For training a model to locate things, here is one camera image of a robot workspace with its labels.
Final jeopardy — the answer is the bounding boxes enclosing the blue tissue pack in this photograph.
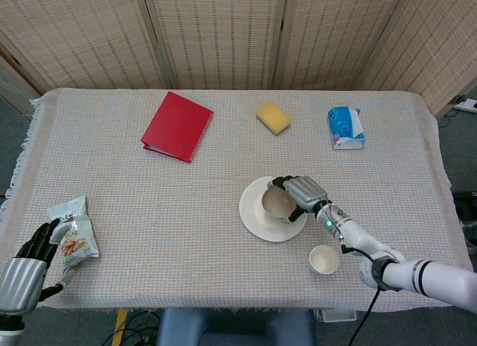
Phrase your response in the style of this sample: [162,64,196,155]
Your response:
[327,106,367,151]

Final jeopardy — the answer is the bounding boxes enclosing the white paper plate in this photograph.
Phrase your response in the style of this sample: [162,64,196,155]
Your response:
[238,176,309,243]

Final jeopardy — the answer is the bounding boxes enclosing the white power strip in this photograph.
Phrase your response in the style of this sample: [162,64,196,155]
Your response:
[452,95,477,114]

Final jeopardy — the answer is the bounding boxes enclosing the woven folding screen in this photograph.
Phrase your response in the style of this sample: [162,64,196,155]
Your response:
[0,0,477,118]

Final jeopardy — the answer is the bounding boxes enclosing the red spiral ring binder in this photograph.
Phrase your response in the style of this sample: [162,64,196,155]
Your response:
[140,91,215,163]

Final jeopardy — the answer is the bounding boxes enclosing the floor cables bundle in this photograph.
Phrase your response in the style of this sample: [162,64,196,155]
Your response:
[107,310,161,346]

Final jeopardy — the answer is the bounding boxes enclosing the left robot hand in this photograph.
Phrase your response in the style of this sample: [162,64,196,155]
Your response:
[0,218,75,317]

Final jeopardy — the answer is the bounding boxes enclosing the yellow sponge with green pad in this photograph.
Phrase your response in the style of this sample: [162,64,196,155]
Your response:
[256,101,291,136]

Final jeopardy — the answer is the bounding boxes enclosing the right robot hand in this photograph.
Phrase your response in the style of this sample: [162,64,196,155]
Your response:
[271,175,330,224]

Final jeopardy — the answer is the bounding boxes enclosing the white paper cup blue logo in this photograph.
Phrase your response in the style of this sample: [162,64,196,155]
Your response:
[309,245,340,275]

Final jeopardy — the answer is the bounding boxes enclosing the black box on floor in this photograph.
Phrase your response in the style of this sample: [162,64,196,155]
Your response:
[450,191,477,222]

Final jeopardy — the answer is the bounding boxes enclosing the silver snack bag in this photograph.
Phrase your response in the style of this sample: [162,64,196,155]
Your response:
[46,195,101,271]

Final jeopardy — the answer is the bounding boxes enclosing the blue chair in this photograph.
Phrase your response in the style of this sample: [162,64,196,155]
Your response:
[158,307,316,346]

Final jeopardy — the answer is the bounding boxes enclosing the beige bowl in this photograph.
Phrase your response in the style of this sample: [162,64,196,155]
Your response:
[261,185,297,224]

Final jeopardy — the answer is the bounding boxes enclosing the beige waffle weave tablecloth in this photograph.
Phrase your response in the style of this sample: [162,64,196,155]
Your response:
[0,87,476,314]

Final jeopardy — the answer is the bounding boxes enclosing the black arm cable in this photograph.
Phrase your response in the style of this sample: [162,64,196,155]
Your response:
[339,243,385,346]

